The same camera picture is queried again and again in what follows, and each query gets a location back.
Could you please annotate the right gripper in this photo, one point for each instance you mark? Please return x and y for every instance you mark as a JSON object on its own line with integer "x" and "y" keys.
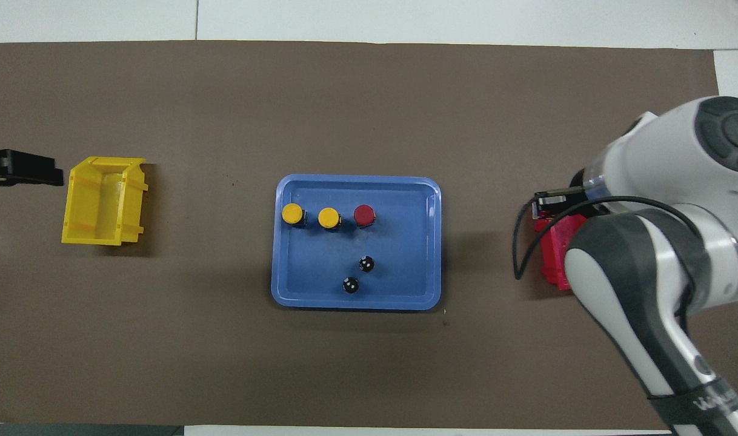
{"x": 578, "y": 179}

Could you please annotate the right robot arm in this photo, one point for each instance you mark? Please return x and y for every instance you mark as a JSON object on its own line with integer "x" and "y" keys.
{"x": 648, "y": 151}

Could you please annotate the red plastic bin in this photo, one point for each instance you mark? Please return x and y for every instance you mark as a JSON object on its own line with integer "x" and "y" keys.
{"x": 554, "y": 254}

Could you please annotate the blue plastic tray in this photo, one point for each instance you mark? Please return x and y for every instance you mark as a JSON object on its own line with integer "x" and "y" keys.
{"x": 399, "y": 242}

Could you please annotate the red push button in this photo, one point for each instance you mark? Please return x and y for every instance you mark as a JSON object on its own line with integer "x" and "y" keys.
{"x": 363, "y": 215}

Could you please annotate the black push button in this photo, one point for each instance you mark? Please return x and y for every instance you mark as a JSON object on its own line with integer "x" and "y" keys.
{"x": 351, "y": 286}
{"x": 366, "y": 264}

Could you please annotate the yellow push button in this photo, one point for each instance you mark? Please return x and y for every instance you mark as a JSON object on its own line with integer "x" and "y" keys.
{"x": 292, "y": 214}
{"x": 328, "y": 217}

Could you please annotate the yellow plastic bin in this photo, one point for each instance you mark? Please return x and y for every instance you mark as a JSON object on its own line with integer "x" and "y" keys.
{"x": 75, "y": 206}

